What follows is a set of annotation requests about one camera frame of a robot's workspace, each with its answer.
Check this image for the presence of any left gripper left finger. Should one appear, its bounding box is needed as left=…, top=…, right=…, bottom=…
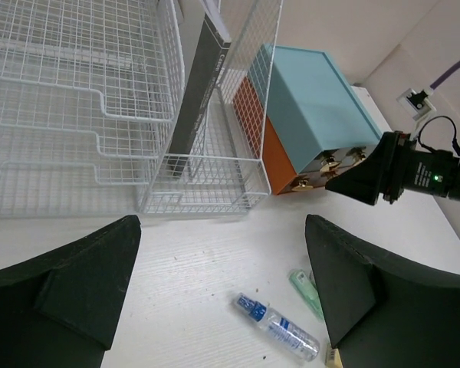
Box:
left=0, top=215, right=141, bottom=367

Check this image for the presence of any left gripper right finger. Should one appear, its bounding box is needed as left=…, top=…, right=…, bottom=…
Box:
left=305, top=215, right=460, bottom=367

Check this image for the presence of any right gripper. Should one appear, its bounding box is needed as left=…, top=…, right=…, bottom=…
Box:
left=325, top=131, right=455, bottom=205

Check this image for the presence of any clear blue spray bottle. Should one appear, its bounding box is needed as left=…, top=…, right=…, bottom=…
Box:
left=233, top=293, right=320, bottom=362

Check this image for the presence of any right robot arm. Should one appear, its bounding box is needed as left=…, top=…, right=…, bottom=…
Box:
left=325, top=131, right=460, bottom=205

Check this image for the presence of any yellow eraser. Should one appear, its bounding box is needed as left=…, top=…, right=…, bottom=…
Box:
left=325, top=345, right=343, bottom=368

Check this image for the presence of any green transparent case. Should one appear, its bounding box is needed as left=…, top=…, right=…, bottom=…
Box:
left=289, top=270, right=324, bottom=322

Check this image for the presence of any teal orange drawer box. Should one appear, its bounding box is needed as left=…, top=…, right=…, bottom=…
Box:
left=232, top=44, right=382, bottom=196

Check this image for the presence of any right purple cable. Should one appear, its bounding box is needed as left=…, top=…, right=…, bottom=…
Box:
left=429, top=53, right=460, bottom=95

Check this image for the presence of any white wire desk organizer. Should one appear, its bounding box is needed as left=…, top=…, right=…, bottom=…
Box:
left=0, top=1, right=283, bottom=218

